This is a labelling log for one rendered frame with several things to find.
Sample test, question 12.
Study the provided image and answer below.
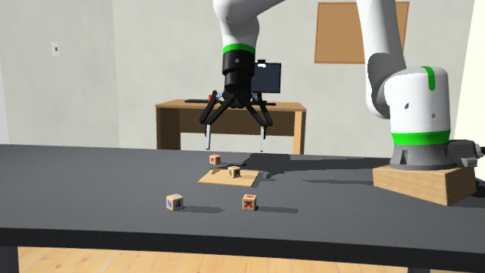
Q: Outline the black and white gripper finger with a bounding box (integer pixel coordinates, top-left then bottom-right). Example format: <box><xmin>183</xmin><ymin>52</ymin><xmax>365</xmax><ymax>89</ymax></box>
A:
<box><xmin>239</xmin><ymin>92</ymin><xmax>273</xmax><ymax>152</ymax></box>
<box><xmin>199</xmin><ymin>90</ymin><xmax>234</xmax><ymax>150</ymax></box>

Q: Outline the tan flat mat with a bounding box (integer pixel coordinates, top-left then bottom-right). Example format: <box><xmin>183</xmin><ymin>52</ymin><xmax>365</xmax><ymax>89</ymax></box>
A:
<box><xmin>198</xmin><ymin>168</ymin><xmax>259</xmax><ymax>187</ymax></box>

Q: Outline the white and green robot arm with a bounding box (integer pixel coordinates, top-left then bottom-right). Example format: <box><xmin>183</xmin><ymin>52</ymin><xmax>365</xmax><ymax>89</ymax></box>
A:
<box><xmin>214</xmin><ymin>0</ymin><xmax>485</xmax><ymax>171</ymax></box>

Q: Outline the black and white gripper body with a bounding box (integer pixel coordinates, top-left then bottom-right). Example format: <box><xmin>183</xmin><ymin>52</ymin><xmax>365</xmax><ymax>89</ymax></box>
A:
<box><xmin>222</xmin><ymin>72</ymin><xmax>252</xmax><ymax>108</ymax></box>

